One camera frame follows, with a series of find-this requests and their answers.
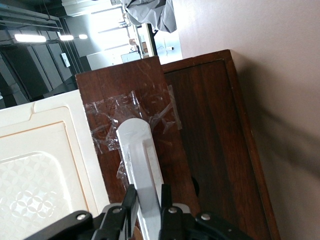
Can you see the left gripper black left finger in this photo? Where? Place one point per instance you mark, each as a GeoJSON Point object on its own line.
{"type": "Point", "coordinates": [100, 227]}

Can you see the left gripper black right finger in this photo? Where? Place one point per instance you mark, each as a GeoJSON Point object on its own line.
{"type": "Point", "coordinates": [190, 228]}

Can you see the large clear tape patch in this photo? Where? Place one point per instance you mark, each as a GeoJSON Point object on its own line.
{"type": "Point", "coordinates": [110, 107]}

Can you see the white box cabinet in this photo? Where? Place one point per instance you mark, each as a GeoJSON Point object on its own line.
{"type": "Point", "coordinates": [105, 60]}

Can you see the dark grey storage cabinets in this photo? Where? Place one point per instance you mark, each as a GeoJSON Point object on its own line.
{"type": "Point", "coordinates": [32, 70]}

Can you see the short ceiling light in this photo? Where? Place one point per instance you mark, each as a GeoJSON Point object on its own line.
{"type": "Point", "coordinates": [83, 36]}
{"type": "Point", "coordinates": [66, 38]}

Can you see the long ceiling light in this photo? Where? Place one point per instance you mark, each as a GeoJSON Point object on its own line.
{"type": "Point", "coordinates": [30, 38]}

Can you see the grey fabric cover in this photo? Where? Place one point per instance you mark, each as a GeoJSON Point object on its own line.
{"type": "Point", "coordinates": [155, 15]}

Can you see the black framed wall sign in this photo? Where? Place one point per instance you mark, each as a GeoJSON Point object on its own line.
{"type": "Point", "coordinates": [65, 60]}

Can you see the grey ceiling duct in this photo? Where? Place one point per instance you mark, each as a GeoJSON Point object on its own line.
{"type": "Point", "coordinates": [27, 16]}

